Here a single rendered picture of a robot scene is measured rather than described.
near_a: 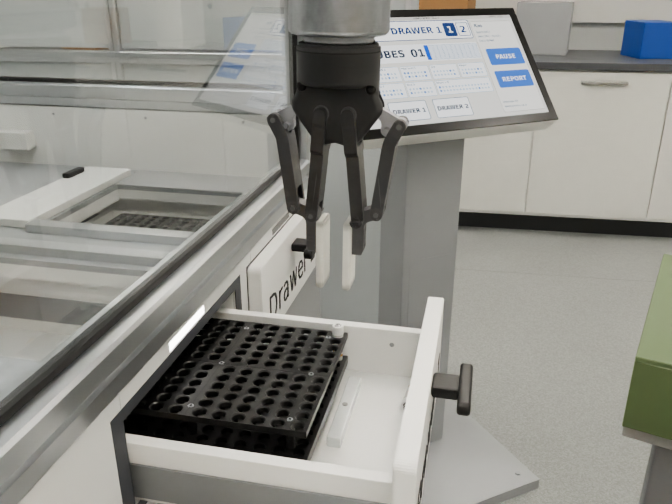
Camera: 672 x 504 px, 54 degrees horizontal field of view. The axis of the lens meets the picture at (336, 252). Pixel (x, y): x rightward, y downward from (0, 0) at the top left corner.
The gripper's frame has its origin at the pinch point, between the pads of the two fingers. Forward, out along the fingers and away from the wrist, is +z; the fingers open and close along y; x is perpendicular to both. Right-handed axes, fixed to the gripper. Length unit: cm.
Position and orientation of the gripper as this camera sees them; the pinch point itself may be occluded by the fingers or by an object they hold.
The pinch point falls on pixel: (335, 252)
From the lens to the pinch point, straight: 65.7
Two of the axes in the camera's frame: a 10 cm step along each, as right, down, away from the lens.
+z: -0.1, 9.3, 3.8
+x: -2.2, 3.7, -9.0
